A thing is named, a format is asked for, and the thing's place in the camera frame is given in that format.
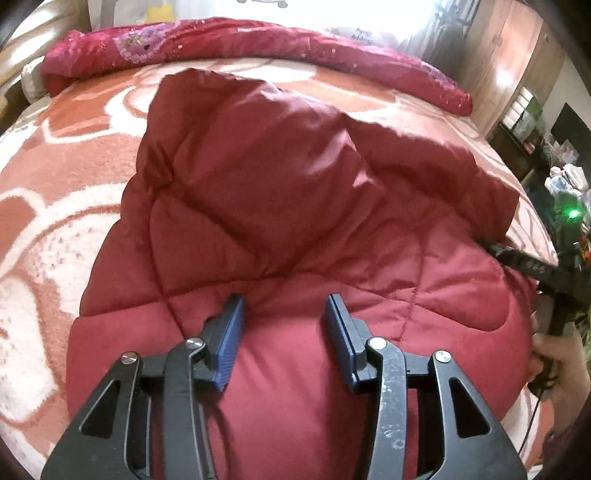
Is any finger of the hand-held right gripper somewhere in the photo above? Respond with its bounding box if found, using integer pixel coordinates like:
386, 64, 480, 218
485, 241, 560, 289

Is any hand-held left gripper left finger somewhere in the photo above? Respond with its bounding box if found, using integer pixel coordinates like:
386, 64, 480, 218
41, 294, 246, 480

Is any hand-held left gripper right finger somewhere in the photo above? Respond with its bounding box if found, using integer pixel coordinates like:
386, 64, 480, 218
324, 294, 528, 480

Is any red quilted jacket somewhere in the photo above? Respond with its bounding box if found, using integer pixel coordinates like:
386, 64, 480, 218
65, 68, 540, 480

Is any person's right hand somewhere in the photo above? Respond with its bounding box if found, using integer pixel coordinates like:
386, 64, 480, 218
530, 311, 588, 409

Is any dark shelf with clutter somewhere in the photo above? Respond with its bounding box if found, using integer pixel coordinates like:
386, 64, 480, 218
492, 88, 591, 210

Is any wooden wardrobe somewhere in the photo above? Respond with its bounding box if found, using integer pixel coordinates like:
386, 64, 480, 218
466, 0, 567, 139

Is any orange and white blanket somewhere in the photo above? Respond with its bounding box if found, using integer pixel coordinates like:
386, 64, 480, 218
0, 59, 560, 474

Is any red floral quilt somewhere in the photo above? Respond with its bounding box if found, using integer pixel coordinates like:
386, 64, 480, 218
39, 17, 474, 116

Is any white pillow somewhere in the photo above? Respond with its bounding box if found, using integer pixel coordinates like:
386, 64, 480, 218
21, 62, 48, 101

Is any wooden headboard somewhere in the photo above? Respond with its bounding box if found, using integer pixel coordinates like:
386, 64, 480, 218
0, 0, 89, 88

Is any black cable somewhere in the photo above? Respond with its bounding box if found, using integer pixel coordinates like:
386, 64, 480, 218
516, 369, 557, 459

